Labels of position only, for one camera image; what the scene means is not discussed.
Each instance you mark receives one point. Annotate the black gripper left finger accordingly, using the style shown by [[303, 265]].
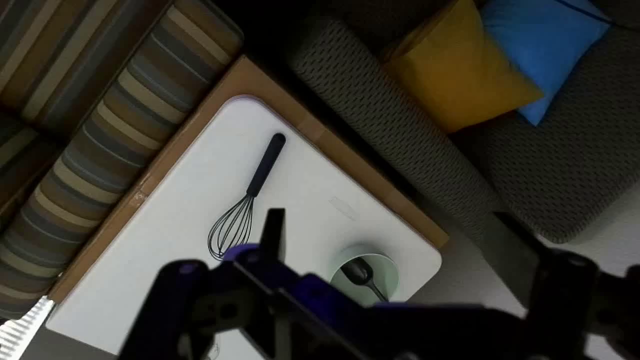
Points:
[[273, 234]]

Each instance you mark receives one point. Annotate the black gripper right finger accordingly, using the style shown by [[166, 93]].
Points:
[[558, 283]]

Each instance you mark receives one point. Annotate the white plastic board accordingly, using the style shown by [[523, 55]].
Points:
[[200, 200]]

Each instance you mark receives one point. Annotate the black spoon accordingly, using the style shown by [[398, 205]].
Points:
[[360, 270]]

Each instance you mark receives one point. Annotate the pale green bowl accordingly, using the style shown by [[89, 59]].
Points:
[[385, 269]]

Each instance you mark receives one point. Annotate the gray patterned armchair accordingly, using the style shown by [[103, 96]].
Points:
[[587, 153]]

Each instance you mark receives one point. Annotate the striped sofa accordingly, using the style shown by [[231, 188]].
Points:
[[133, 87]]

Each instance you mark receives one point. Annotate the yellow pillow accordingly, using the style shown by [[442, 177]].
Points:
[[453, 67]]

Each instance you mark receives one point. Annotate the blue pillow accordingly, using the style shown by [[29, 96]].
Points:
[[543, 40]]

